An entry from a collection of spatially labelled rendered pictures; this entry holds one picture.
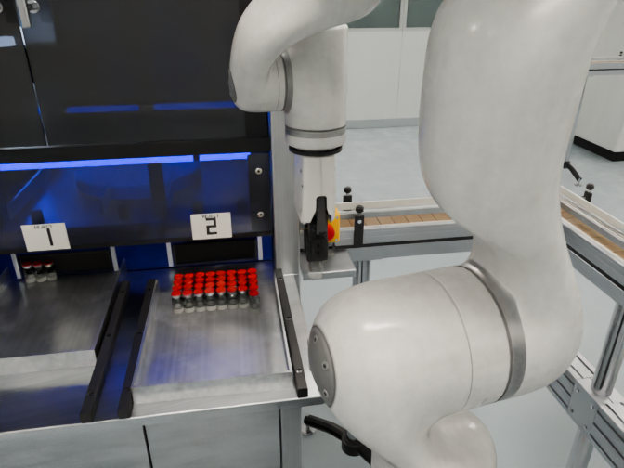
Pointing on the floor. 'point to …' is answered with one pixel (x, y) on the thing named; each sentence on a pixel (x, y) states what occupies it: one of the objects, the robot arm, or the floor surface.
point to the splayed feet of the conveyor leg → (336, 435)
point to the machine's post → (285, 260)
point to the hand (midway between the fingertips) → (315, 244)
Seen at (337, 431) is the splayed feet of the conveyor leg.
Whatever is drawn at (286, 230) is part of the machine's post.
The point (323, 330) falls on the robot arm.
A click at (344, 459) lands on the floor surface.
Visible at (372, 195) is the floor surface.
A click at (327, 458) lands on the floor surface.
